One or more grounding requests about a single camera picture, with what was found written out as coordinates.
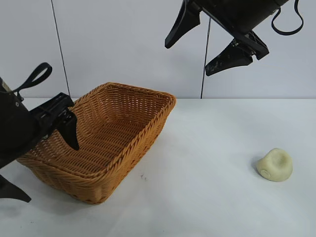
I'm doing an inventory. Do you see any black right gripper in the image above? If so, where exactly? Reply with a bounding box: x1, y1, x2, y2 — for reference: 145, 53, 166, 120
164, 0, 289, 77

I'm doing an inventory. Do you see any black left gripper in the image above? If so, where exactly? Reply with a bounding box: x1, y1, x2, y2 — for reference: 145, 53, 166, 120
0, 77, 80, 203

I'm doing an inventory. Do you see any brown woven wicker basket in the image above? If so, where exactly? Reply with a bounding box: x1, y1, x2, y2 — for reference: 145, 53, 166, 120
16, 81, 177, 205

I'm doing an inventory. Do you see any pale egg yolk pastry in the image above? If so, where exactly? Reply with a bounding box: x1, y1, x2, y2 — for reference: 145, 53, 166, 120
255, 148, 294, 183

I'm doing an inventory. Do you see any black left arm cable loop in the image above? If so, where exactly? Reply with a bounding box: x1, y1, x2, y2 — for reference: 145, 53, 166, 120
9, 62, 53, 96

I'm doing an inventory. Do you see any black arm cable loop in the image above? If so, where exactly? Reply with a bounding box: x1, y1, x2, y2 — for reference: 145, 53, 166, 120
271, 0, 304, 35
9, 62, 53, 96

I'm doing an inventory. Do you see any black right arm cable loop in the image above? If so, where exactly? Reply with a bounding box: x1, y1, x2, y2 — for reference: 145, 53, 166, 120
271, 0, 304, 35

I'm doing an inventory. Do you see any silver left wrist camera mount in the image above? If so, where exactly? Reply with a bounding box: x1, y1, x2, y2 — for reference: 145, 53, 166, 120
0, 78, 11, 94

